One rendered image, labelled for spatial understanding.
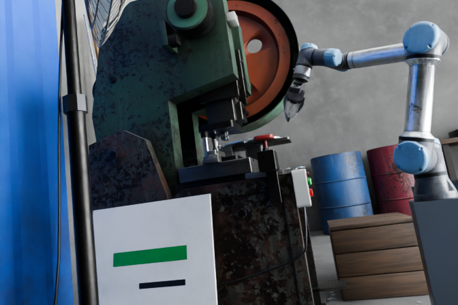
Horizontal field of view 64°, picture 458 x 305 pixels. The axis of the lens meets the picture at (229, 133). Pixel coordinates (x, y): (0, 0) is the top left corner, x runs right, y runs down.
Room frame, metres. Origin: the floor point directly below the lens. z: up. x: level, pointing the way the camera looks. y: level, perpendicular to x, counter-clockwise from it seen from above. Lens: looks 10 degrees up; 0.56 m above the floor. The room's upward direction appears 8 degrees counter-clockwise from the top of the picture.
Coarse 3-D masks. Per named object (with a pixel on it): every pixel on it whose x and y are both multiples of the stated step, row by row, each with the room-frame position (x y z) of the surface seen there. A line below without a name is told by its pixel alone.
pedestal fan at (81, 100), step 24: (72, 0) 0.84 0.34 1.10; (96, 0) 0.91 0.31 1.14; (120, 0) 1.03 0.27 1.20; (72, 24) 0.84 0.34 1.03; (96, 24) 0.95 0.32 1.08; (72, 48) 0.83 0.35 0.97; (72, 72) 0.83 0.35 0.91; (72, 96) 0.82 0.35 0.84; (72, 120) 0.83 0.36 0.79; (72, 144) 0.83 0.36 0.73; (72, 168) 0.83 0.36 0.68; (72, 192) 0.83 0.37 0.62; (96, 264) 0.86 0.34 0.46; (96, 288) 0.84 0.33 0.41
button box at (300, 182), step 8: (296, 176) 1.32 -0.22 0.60; (304, 176) 1.32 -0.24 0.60; (296, 184) 1.33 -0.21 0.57; (304, 184) 1.32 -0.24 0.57; (296, 192) 1.33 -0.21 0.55; (304, 192) 1.32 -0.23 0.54; (296, 200) 1.33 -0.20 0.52; (304, 200) 1.32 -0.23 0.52; (304, 208) 1.33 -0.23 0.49; (304, 216) 1.33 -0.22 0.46; (304, 248) 1.33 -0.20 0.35; (264, 272) 1.37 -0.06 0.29; (232, 280) 1.39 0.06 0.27
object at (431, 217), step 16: (416, 208) 1.39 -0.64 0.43; (432, 208) 1.37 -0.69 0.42; (448, 208) 1.35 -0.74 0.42; (416, 224) 1.41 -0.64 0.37; (432, 224) 1.38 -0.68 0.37; (448, 224) 1.36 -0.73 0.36; (432, 240) 1.38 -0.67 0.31; (448, 240) 1.36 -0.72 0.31; (432, 256) 1.38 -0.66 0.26; (448, 256) 1.37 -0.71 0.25; (432, 272) 1.39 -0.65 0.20; (448, 272) 1.37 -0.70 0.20; (432, 288) 1.39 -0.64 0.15; (448, 288) 1.37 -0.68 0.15; (432, 304) 1.50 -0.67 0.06; (448, 304) 1.38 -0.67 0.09
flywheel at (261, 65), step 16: (240, 16) 2.00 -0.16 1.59; (256, 16) 1.95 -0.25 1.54; (272, 16) 1.92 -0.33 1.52; (256, 32) 1.98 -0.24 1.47; (272, 32) 1.93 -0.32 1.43; (272, 48) 1.96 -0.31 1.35; (288, 48) 1.91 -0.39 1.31; (256, 64) 1.99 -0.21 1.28; (272, 64) 1.97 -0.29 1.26; (288, 64) 1.91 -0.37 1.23; (256, 80) 1.99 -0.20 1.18; (272, 80) 1.97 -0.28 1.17; (288, 80) 2.00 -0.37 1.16; (256, 96) 1.99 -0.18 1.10; (272, 96) 1.94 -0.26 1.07; (256, 112) 1.96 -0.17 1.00
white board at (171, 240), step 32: (96, 224) 1.49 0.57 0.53; (128, 224) 1.46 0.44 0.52; (160, 224) 1.42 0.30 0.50; (192, 224) 1.39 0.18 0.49; (96, 256) 1.47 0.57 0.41; (128, 256) 1.43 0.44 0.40; (160, 256) 1.40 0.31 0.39; (192, 256) 1.37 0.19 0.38; (128, 288) 1.41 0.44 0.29; (160, 288) 1.38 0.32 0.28; (192, 288) 1.35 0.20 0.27
